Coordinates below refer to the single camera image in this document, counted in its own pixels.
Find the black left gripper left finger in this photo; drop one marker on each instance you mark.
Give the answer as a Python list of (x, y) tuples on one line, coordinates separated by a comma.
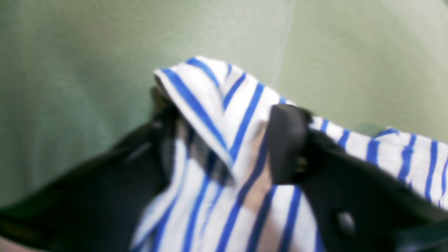
[(96, 207)]

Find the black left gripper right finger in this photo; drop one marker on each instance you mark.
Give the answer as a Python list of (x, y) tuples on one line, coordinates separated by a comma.
[(358, 207)]

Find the blue white striped t-shirt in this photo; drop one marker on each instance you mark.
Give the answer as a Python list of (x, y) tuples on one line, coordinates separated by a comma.
[(221, 198)]

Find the green table cloth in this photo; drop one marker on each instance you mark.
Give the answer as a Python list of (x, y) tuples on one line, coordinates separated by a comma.
[(76, 75)]

